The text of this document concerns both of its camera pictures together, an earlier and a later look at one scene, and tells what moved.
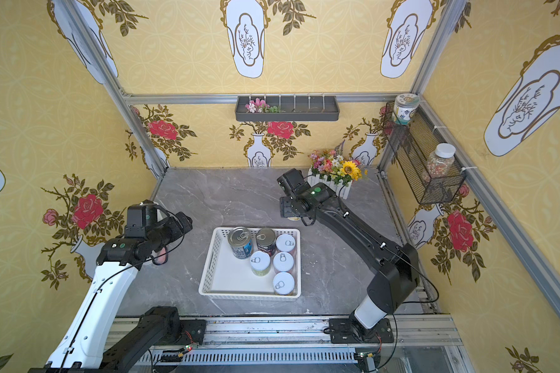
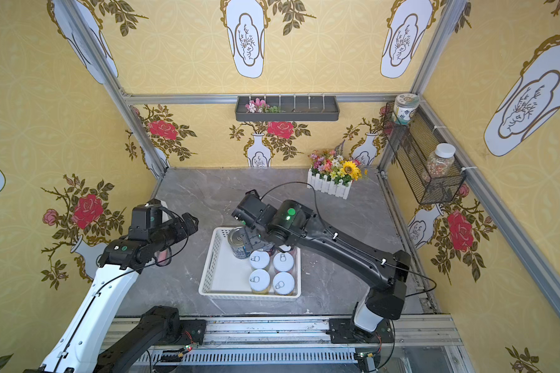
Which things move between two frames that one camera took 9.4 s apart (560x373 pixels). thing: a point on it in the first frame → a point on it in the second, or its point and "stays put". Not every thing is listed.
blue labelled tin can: x=240 y=241 stays put
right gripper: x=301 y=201 → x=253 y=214
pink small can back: x=283 y=261 stays put
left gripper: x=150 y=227 stays put
